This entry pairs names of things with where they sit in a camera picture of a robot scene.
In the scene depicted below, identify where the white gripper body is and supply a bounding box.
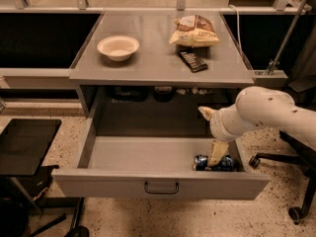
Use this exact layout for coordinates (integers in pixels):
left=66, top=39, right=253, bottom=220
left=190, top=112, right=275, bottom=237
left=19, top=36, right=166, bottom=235
left=210, top=105, right=245, bottom=142

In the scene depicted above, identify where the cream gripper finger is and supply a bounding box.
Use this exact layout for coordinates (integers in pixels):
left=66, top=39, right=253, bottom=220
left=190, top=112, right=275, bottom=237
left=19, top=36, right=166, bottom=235
left=207, top=140, right=229, bottom=167
left=197, top=106, right=215, bottom=120

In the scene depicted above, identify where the blue pepsi can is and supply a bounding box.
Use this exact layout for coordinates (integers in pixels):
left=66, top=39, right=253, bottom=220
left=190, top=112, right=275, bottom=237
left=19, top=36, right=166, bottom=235
left=193, top=155, right=233, bottom=172

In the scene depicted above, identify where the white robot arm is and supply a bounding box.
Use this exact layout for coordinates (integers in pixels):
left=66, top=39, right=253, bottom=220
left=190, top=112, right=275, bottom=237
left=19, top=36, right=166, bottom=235
left=198, top=86, right=316, bottom=167

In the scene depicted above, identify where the grey counter cabinet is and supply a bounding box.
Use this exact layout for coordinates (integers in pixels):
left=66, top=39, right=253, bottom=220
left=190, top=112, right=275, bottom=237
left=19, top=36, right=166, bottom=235
left=68, top=10, right=257, bottom=119

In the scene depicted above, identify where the grey open drawer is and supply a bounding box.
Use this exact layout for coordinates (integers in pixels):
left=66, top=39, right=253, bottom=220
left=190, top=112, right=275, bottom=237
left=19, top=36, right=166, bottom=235
left=51, top=86, right=272, bottom=201

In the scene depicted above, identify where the dark chocolate bar wrapper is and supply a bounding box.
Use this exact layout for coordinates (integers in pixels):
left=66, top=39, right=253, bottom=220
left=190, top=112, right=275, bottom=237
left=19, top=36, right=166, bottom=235
left=179, top=51, right=208, bottom=73

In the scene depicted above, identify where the black office chair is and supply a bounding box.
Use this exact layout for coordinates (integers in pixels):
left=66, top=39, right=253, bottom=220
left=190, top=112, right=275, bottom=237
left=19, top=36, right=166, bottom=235
left=248, top=130, right=316, bottom=225

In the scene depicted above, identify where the yellow chip bag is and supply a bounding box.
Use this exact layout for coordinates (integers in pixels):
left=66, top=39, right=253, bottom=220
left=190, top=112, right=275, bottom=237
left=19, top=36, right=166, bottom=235
left=169, top=15, right=219, bottom=47

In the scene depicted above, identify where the white paper bowl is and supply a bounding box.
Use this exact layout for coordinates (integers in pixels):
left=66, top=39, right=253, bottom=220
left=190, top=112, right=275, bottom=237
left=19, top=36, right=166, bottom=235
left=97, top=36, right=139, bottom=61

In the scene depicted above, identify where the black side table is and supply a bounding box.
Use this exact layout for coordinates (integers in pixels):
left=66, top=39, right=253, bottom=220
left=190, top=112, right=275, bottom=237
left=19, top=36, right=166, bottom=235
left=0, top=118, right=61, bottom=177

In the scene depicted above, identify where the black drawer handle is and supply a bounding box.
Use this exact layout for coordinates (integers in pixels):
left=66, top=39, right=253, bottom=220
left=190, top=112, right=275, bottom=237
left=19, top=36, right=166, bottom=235
left=144, top=182, right=180, bottom=196

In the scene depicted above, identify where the white cable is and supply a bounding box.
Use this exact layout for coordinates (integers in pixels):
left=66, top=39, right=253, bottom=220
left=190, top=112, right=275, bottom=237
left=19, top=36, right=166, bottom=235
left=228, top=4, right=245, bottom=58

